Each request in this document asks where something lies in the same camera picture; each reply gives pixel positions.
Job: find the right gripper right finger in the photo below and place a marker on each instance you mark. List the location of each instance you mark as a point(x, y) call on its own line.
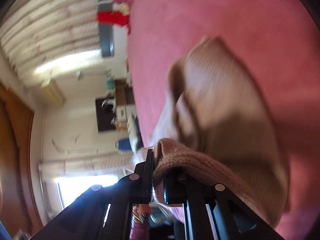
point(213, 212)

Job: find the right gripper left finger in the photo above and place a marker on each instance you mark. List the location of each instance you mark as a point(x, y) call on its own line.
point(104, 212)

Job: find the light pink knit sweater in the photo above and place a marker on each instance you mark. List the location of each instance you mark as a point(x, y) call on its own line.
point(216, 126)

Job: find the brown wooden door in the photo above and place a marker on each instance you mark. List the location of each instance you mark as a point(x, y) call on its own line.
point(18, 206)

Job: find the brown wooden desk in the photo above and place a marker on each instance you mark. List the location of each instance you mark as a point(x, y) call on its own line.
point(123, 93)

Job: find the white patterned curtain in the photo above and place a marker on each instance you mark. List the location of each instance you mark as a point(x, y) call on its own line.
point(43, 39)

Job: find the red cloth on headboard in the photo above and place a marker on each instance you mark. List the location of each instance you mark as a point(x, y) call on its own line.
point(114, 18)

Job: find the pink bed cover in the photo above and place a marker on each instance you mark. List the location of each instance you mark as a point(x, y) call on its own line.
point(277, 41)

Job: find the dark grey headboard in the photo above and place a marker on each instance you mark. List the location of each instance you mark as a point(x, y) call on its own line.
point(106, 30)

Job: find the black wall television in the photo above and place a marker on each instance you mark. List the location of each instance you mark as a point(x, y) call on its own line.
point(105, 109)

